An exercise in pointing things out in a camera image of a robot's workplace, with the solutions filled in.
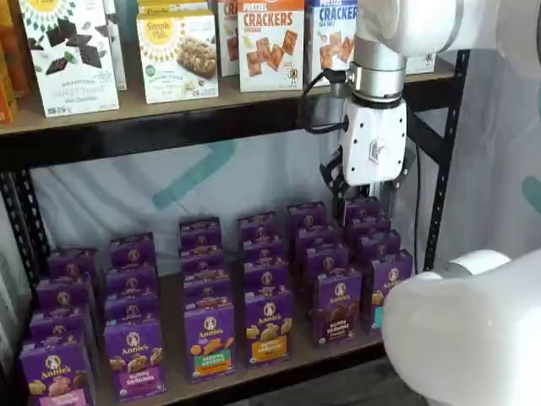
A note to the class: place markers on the blue-print crackers box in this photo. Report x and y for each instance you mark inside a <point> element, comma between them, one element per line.
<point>334,42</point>

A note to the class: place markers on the Simple Mills almond bar box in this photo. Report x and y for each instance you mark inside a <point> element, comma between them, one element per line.
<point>177,63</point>
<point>173,5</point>

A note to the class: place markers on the purple Annie's box magenta label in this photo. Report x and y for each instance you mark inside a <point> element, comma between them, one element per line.
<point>135,359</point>
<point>131,308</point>
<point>131,281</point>
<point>133,251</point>

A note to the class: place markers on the Simple Mills chocolate thins box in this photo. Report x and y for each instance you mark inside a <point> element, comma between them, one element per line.
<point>118,51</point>
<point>72,76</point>

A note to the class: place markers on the purple Annie's box orange label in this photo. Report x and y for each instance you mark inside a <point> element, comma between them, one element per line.
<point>263,253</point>
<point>258,228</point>
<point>268,330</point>
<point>266,277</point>

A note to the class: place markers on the purple Annie's box pink label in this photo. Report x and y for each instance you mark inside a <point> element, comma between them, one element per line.
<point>59,323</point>
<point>55,372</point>
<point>63,294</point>
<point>72,266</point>

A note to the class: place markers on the white snack box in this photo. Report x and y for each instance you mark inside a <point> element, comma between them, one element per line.
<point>420,61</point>

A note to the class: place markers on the orange-print crackers box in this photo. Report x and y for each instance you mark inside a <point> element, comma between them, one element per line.
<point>270,51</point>
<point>228,42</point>

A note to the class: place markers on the wooden shelf board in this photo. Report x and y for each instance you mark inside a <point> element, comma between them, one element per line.
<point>303,351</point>
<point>190,109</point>

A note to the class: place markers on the orange snack box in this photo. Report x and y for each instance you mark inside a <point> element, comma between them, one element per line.
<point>17,42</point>
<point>6,93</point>

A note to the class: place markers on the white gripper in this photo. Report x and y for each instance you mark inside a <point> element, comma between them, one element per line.
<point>372,139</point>

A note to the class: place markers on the purple Annie's box teal label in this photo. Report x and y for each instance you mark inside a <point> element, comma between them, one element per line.
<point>391,275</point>
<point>361,207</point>
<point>367,224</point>
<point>380,245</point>

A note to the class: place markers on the purple Annie's box brown label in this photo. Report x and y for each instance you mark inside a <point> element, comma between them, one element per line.
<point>338,308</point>
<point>307,217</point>
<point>317,237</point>
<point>325,260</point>

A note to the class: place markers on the purple Annie's box green label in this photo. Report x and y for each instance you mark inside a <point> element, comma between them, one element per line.
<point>207,292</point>
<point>200,254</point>
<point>200,232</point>
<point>205,270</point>
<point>209,342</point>

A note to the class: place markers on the white translucent plastic sheet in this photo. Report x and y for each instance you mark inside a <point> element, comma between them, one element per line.
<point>127,190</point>

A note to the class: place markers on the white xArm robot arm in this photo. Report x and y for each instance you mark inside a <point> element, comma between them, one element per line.
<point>465,321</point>

